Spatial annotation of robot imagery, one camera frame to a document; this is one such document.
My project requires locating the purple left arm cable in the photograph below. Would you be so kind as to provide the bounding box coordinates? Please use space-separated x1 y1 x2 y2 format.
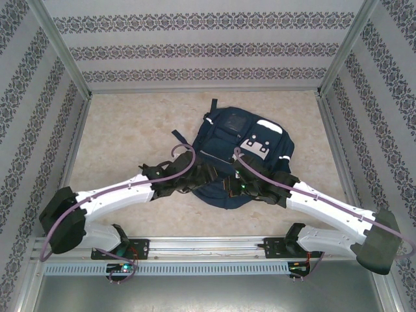
39 144 198 284

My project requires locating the metal side rail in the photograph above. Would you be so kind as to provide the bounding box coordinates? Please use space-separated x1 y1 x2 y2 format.
44 97 94 238
317 92 371 235

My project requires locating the navy blue backpack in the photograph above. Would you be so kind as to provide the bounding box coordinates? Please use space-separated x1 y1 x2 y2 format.
171 99 295 211

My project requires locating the metal frame post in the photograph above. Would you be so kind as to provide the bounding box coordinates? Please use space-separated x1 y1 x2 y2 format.
317 0 381 98
27 0 94 100

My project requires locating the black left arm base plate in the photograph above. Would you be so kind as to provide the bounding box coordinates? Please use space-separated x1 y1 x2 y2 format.
90 239 150 261

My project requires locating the grey metal tray panel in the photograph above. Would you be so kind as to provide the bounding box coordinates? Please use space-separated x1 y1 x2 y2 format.
32 276 391 312

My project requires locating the aluminium mounting rail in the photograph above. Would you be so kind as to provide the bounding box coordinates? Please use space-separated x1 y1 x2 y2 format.
32 236 381 261

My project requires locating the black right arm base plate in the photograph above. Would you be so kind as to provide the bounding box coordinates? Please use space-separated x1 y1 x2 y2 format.
265 237 324 259

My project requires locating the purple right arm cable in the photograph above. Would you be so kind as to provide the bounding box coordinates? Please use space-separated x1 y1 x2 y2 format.
233 147 416 283

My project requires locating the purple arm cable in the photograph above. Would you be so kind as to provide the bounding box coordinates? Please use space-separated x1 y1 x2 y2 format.
233 147 416 283
39 144 198 284

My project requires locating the grey slotted cable duct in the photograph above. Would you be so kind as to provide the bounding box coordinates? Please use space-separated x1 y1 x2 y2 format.
44 261 290 277

